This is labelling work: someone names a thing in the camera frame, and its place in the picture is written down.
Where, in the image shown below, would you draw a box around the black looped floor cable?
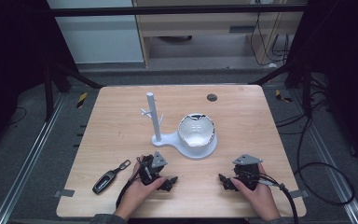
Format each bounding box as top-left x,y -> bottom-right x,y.
294,116 -> 356,207

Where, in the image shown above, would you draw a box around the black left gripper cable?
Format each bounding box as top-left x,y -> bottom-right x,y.
115,157 -> 144,209

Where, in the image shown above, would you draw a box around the person's right hand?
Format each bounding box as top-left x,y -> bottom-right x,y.
230,164 -> 282,222

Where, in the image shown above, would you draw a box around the black hanging cables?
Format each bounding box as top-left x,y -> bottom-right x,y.
249,11 -> 291,67

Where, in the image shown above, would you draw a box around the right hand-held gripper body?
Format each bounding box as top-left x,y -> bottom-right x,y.
232,153 -> 264,191

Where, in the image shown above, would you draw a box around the black metal frame stand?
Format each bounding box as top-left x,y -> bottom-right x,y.
248,57 -> 314,119
42,59 -> 105,123

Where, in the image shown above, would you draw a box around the wooden shelf unit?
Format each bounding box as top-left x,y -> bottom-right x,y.
131,0 -> 306,68

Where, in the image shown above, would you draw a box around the grey tape strip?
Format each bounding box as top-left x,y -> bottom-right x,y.
53,189 -> 76,199
288,189 -> 310,200

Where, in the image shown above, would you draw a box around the black car key fob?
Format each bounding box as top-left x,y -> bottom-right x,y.
91,159 -> 132,195

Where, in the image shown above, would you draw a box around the metal floor rail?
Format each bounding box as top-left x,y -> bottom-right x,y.
0,92 -> 67,224
292,90 -> 358,224

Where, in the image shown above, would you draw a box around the yellow black hazard tape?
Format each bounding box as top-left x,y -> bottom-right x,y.
76,91 -> 89,109
274,89 -> 293,103

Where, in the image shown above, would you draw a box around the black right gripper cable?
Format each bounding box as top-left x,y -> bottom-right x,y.
245,174 -> 299,224

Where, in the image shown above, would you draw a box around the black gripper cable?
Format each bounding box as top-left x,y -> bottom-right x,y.
115,157 -> 144,209
245,174 -> 299,224

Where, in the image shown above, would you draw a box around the person's left hand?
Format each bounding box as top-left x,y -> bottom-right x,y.
115,155 -> 167,220

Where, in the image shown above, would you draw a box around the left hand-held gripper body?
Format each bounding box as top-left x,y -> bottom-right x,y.
138,151 -> 169,187

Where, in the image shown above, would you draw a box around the white key holder stand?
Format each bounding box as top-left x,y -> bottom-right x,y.
141,91 -> 218,161

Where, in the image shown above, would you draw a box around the dark curtain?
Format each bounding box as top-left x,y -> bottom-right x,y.
0,0 -> 78,157
287,0 -> 358,171

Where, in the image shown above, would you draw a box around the white cabinet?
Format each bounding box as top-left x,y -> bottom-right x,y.
47,0 -> 145,65

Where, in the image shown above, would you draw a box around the black horizontal frame bar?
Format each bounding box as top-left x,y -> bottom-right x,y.
48,4 -> 309,19

